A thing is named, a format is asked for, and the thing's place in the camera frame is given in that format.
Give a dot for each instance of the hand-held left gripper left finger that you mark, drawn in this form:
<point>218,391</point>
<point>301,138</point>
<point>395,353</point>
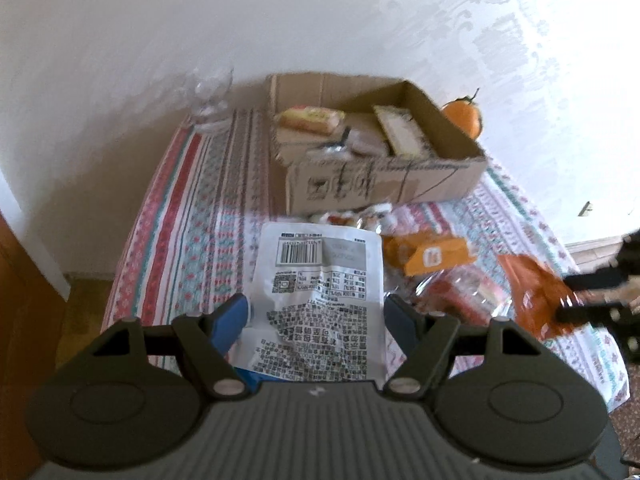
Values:
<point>231,322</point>

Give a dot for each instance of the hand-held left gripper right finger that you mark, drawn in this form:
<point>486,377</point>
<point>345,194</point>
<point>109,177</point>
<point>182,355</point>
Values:
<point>400,321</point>

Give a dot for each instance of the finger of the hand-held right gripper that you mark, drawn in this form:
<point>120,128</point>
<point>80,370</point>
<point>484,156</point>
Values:
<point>595,314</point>
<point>597,279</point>

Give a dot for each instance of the orange foil pouch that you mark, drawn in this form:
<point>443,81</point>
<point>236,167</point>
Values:
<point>530,290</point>

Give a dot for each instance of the white blue snack packet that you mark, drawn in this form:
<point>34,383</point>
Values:
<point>320,285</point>

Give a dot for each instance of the brown cardboard box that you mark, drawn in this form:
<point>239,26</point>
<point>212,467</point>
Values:
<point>380,180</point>

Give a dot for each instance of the clear packet of brown snack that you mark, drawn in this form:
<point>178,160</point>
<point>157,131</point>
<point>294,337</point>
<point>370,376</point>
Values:
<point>365,145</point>

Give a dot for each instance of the long white sticks packet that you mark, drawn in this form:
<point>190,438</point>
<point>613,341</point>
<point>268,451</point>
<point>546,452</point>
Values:
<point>402,130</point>

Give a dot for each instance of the yellow cracker packet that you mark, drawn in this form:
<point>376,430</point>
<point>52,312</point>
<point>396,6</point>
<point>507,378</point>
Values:
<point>310,119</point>

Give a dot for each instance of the red clear snack packet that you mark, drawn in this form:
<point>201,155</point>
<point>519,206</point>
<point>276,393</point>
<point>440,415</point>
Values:
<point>460,295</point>

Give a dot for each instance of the orange yellow snack packet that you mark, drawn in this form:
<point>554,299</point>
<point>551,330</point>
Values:
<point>435,255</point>

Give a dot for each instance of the patterned red teal tablecloth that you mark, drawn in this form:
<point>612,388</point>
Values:
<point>200,240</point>

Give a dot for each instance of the orange fruit with leaves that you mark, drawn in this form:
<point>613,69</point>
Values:
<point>465,115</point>

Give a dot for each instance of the brown wooden door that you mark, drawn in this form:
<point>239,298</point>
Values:
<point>20,320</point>

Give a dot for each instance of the white wall socket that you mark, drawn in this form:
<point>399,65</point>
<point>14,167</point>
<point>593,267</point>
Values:
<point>585,209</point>

